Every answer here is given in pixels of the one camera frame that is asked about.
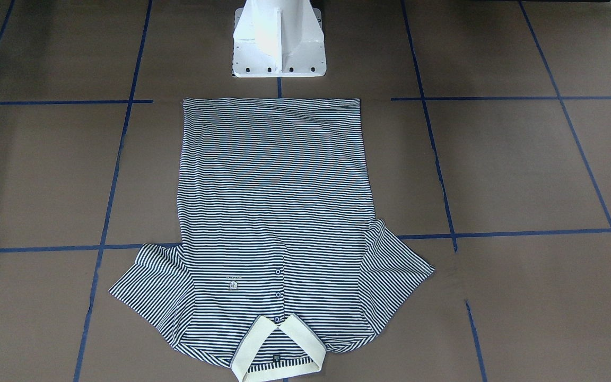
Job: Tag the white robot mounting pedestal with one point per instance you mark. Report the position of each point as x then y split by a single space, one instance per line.
278 39

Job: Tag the navy white striped polo shirt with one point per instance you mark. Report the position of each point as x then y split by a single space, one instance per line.
282 259

